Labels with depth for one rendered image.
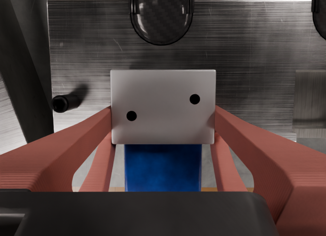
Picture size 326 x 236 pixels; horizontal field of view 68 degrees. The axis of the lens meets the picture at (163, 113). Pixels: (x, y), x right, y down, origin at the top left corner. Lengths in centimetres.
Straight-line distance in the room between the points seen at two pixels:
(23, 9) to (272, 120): 24
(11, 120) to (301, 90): 22
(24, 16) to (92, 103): 15
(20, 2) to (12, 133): 13
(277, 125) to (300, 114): 4
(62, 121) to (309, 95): 17
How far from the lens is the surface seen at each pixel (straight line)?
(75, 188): 28
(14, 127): 22
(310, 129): 19
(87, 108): 16
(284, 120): 17
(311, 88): 21
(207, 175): 26
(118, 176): 26
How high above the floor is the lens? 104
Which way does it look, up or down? 83 degrees down
